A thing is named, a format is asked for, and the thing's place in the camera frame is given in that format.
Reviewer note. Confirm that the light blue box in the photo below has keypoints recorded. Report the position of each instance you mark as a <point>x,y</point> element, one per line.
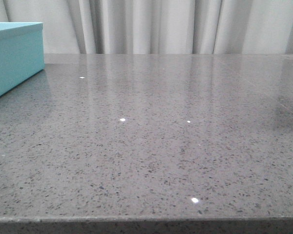
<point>21,53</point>

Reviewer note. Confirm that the grey-white curtain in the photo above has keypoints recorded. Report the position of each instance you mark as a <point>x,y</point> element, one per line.
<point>158,26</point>

